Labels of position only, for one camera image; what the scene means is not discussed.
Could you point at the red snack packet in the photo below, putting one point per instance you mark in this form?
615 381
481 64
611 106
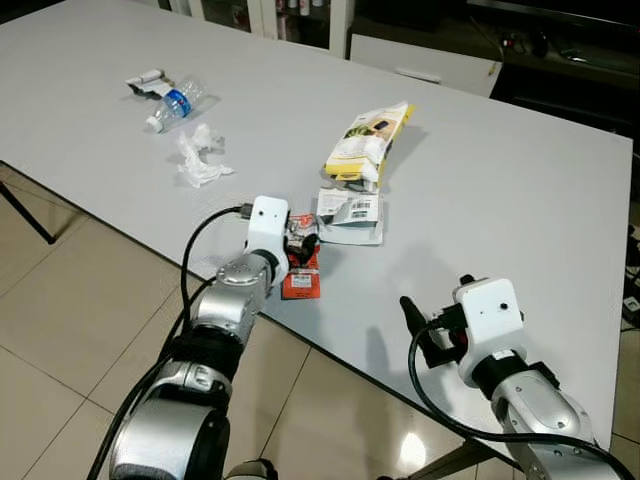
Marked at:
301 285

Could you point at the white barcode paper packet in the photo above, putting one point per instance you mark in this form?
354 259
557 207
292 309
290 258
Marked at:
350 212

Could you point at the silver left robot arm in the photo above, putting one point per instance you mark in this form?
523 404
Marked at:
235 295

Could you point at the grey table leg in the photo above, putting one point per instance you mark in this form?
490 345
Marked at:
460 462

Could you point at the yellow white snack bag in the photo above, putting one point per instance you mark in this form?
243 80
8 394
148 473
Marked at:
365 140

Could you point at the crumpled white tissue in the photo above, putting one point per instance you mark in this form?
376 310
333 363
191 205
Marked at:
198 160

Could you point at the clear plastic bottle blue label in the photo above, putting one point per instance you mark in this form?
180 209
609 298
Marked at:
178 103

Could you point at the robot left leg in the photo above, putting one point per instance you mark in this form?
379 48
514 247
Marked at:
252 470

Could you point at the white drawer cabinet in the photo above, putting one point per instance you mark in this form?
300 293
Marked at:
420 62

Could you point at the white crumpled wrapper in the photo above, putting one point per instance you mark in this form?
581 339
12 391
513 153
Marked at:
147 82

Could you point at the white glass door cabinet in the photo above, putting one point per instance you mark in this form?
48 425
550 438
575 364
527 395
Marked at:
270 20

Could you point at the black media stand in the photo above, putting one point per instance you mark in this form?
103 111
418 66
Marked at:
570 60

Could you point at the black table leg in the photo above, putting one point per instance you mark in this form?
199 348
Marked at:
30 215

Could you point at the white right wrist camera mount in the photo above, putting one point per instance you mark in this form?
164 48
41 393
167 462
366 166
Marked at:
490 315

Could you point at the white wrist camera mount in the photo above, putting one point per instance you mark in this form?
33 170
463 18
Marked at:
490 315
266 225

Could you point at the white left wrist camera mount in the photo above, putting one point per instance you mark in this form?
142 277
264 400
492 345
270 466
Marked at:
266 225

